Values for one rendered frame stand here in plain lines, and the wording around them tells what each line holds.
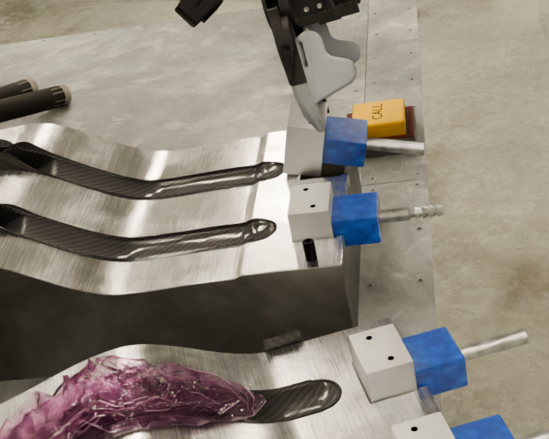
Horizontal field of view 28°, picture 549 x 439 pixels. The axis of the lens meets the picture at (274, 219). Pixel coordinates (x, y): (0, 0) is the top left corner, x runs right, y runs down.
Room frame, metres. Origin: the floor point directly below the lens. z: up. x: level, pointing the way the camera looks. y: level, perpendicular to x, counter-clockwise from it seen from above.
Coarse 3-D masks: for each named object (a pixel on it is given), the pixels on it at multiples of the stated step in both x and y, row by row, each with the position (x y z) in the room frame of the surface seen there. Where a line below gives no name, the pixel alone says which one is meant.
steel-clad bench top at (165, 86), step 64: (384, 0) 1.57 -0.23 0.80; (0, 64) 1.64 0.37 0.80; (64, 64) 1.58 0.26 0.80; (128, 64) 1.53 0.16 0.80; (192, 64) 1.48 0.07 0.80; (256, 64) 1.43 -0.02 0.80; (384, 64) 1.33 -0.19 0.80; (0, 128) 1.39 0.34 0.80; (128, 128) 1.31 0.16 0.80; (192, 128) 1.26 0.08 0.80; (256, 128) 1.23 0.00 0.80; (384, 192) 1.00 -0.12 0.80; (384, 256) 0.89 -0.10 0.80; (0, 384) 0.81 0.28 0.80
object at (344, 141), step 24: (288, 120) 0.92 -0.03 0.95; (336, 120) 0.94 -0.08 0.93; (360, 120) 0.94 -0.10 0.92; (288, 144) 0.91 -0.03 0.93; (312, 144) 0.91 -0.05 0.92; (336, 144) 0.91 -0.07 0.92; (360, 144) 0.90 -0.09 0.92; (384, 144) 0.92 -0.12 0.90; (408, 144) 0.91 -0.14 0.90; (288, 168) 0.92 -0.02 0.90; (312, 168) 0.91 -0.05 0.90
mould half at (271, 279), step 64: (64, 128) 1.06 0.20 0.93; (0, 192) 0.92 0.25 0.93; (64, 192) 0.94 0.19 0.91; (256, 192) 0.90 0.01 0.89; (0, 256) 0.82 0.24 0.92; (64, 256) 0.84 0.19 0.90; (192, 256) 0.82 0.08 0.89; (256, 256) 0.79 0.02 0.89; (320, 256) 0.77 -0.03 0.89; (0, 320) 0.81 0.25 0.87; (64, 320) 0.80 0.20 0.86; (128, 320) 0.79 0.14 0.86; (192, 320) 0.78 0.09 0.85; (256, 320) 0.77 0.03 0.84; (320, 320) 0.76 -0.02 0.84
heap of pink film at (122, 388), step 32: (64, 384) 0.63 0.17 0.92; (96, 384) 0.62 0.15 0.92; (128, 384) 0.62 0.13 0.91; (160, 384) 0.62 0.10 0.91; (192, 384) 0.62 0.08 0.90; (224, 384) 0.63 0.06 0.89; (32, 416) 0.61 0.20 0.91; (64, 416) 0.61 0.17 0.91; (96, 416) 0.60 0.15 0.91; (128, 416) 0.60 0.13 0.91; (160, 416) 0.60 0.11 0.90; (192, 416) 0.60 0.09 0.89; (224, 416) 0.61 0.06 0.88
